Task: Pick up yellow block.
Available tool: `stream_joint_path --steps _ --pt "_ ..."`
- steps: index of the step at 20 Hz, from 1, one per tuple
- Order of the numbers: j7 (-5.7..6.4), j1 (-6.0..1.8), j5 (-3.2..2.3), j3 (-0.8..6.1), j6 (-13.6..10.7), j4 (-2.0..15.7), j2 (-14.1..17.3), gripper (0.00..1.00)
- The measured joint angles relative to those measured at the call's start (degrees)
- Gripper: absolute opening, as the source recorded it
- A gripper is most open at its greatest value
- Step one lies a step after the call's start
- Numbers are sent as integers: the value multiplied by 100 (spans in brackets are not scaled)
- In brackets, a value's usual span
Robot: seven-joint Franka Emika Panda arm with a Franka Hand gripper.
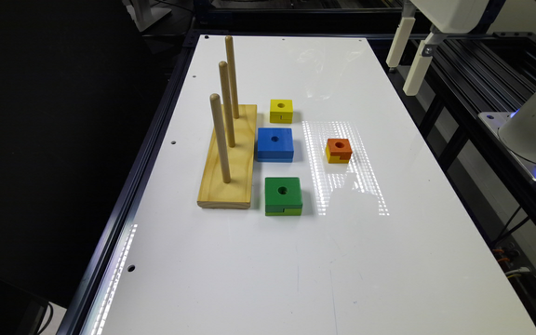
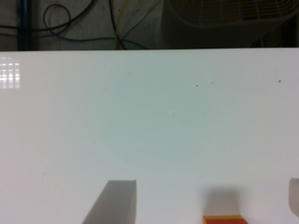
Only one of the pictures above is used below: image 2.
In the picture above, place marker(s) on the orange wooden block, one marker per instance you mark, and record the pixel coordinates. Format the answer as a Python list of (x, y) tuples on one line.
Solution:
[(224, 220)]

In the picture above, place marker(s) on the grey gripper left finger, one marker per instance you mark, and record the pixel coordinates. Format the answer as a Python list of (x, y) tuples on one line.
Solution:
[(116, 204)]

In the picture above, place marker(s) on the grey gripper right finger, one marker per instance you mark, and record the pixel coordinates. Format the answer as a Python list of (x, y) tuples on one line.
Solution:
[(294, 195)]

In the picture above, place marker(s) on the white fan housing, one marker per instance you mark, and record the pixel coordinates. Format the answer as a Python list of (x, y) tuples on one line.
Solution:
[(219, 24)]

